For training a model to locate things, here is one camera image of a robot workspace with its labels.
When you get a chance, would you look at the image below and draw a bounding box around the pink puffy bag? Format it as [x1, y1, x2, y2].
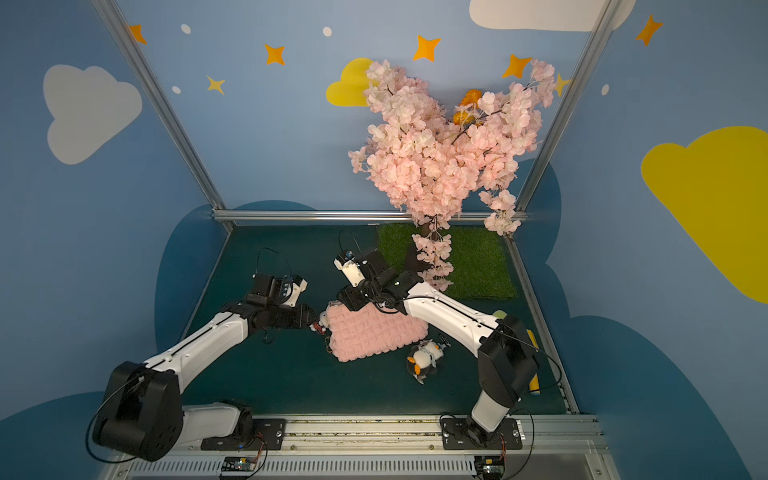
[321, 302, 428, 362]

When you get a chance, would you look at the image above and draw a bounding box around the black penguin plush charm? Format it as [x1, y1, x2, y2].
[406, 339, 450, 385]

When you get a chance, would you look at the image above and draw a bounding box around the white kitty plush charm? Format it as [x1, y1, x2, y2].
[310, 316, 329, 336]

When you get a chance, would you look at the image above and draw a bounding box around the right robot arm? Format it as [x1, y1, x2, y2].
[334, 249, 549, 446]

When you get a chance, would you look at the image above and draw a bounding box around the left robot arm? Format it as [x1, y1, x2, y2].
[84, 273, 317, 461]

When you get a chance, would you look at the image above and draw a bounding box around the green artificial grass mat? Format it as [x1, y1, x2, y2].
[377, 224, 518, 300]

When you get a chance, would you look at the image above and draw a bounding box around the pink cherry blossom tree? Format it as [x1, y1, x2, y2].
[349, 59, 561, 291]

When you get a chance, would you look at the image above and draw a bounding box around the left circuit board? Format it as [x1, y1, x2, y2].
[220, 456, 260, 476]

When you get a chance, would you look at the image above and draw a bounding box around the circuit board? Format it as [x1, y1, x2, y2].
[220, 456, 260, 476]
[474, 456, 506, 480]

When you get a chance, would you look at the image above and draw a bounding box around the yellow toy shovel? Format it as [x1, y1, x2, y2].
[527, 329, 541, 396]

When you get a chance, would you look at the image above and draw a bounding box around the right circuit board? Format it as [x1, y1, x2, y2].
[474, 456, 506, 480]

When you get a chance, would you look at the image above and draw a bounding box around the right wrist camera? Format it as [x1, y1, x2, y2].
[334, 254, 366, 288]

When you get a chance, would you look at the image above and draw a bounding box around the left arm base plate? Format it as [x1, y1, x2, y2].
[200, 418, 285, 451]

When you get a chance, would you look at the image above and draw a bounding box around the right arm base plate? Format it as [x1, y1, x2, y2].
[438, 415, 525, 450]

